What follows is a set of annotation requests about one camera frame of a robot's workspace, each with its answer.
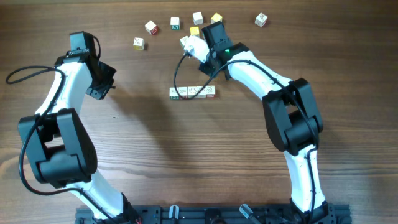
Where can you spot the wooden block green letter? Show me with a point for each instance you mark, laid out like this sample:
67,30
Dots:
175,23

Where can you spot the wooden block green trim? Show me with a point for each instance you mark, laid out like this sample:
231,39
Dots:
183,41

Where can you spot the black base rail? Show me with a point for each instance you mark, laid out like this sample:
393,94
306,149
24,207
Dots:
278,213

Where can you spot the wooden block red trim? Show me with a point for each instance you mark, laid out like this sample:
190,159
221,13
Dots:
173,95

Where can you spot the wooden block red edge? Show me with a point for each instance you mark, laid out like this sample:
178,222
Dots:
210,91

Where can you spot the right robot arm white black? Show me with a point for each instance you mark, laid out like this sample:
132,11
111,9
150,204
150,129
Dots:
292,117

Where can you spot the wooden block red picture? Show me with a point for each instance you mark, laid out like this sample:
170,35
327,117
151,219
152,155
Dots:
191,91

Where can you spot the wooden block red side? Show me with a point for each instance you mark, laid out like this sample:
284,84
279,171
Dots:
151,28

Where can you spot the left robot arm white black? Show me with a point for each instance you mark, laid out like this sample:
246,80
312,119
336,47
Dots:
57,154

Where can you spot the plain wooden block top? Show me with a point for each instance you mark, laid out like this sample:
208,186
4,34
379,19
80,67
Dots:
197,18

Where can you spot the wooden block yellow side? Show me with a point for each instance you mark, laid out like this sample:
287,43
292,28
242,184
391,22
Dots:
138,43

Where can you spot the wooden block red bottom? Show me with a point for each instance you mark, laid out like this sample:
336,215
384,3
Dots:
183,92

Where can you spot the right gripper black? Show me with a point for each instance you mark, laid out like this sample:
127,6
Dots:
204,68

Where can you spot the small yellow letter block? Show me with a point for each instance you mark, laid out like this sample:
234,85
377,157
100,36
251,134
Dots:
194,31

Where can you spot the wooden block picture top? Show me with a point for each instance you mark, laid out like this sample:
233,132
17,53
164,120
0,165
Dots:
201,92

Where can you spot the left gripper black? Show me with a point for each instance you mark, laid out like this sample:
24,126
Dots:
99,94

